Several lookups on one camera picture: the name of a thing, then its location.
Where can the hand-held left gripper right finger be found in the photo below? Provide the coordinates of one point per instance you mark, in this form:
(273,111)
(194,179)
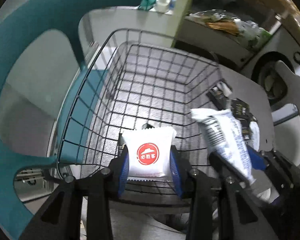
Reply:
(176,172)

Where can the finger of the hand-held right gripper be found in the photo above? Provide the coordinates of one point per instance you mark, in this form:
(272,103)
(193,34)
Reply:
(256,158)
(222,162)

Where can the black packet with gold print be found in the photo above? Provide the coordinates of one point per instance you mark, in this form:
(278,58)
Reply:
(240,108)

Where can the white packet with blue print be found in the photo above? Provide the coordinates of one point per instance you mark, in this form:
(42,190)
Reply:
(227,135)

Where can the white sachet with red logo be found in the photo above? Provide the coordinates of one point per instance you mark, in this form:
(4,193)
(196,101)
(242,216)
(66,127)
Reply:
(147,152)

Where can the small black packet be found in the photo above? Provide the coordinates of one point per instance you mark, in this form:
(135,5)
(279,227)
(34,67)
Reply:
(216,95)

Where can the small white packet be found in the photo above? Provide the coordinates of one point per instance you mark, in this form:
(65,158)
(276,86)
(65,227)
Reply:
(224,88)

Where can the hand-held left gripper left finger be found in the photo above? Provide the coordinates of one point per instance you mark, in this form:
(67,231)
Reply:
(123,170)

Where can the teal plastic chair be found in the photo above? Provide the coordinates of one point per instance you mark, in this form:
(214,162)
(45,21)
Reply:
(27,12)

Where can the cream shelf unit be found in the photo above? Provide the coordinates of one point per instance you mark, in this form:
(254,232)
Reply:
(185,5)

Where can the pile of plastic bags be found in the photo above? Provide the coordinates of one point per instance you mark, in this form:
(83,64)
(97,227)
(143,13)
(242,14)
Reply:
(230,23)

